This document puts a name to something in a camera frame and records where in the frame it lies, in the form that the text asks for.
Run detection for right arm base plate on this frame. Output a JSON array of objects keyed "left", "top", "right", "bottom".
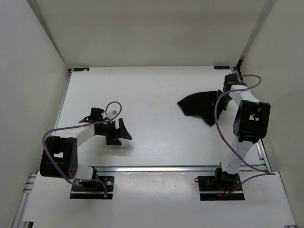
[{"left": 194, "top": 175, "right": 245, "bottom": 201}]

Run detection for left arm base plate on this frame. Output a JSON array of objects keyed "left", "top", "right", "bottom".
[{"left": 70, "top": 175, "right": 114, "bottom": 200}]

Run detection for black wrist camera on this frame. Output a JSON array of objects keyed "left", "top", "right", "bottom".
[
  {"left": 79, "top": 107, "right": 105, "bottom": 123},
  {"left": 223, "top": 74, "right": 247, "bottom": 92}
]

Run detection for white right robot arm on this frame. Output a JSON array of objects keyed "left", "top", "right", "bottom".
[{"left": 213, "top": 85, "right": 271, "bottom": 190}]

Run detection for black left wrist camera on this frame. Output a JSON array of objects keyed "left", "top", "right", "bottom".
[{"left": 79, "top": 107, "right": 105, "bottom": 123}]

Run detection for blue right table label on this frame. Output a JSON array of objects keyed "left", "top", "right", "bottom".
[{"left": 214, "top": 66, "right": 230, "bottom": 70}]

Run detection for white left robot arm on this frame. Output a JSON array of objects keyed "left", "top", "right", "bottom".
[{"left": 40, "top": 117, "right": 132, "bottom": 190}]

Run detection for black skirt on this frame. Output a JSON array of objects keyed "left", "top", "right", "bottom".
[{"left": 177, "top": 90, "right": 222, "bottom": 126}]

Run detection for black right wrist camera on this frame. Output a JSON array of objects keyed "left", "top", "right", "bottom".
[{"left": 223, "top": 74, "right": 247, "bottom": 92}]

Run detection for blue table label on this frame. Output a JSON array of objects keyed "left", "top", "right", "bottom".
[
  {"left": 73, "top": 67, "right": 90, "bottom": 72},
  {"left": 214, "top": 66, "right": 230, "bottom": 70}
]

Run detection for white front cover board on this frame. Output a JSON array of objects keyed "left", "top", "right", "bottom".
[{"left": 24, "top": 172, "right": 295, "bottom": 228}]

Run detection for blue left table label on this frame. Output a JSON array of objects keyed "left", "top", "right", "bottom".
[{"left": 73, "top": 67, "right": 90, "bottom": 72}]

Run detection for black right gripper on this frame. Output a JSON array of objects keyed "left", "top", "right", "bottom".
[{"left": 210, "top": 89, "right": 233, "bottom": 112}]

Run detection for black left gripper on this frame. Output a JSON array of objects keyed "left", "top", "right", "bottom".
[{"left": 97, "top": 118, "right": 132, "bottom": 145}]

